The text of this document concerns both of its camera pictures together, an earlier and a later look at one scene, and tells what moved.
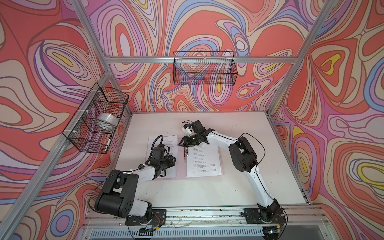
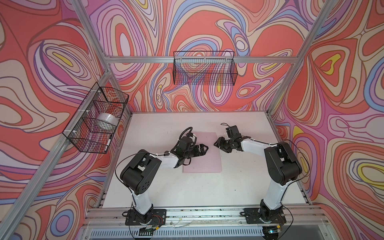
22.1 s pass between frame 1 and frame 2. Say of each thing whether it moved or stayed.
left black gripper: moved
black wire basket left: stayed
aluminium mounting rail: stayed
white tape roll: stayed
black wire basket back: stayed
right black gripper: moved
